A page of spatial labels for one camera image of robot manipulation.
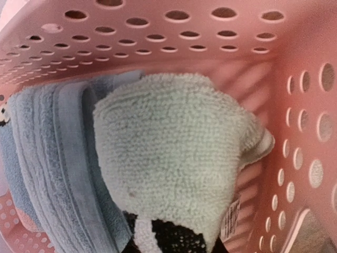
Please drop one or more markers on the green towel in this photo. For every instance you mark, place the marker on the green towel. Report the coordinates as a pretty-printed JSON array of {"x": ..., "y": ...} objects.
[{"x": 170, "y": 147}]

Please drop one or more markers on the pink plastic basket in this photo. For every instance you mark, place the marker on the pink plastic basket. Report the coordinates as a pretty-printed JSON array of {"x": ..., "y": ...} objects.
[{"x": 277, "y": 58}]

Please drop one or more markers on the folded blue towel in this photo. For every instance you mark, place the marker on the folded blue towel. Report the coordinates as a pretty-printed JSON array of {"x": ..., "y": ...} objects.
[{"x": 53, "y": 131}]

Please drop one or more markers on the blue cartoon towel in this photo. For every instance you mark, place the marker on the blue cartoon towel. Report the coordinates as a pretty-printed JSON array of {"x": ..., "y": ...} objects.
[{"x": 12, "y": 171}]

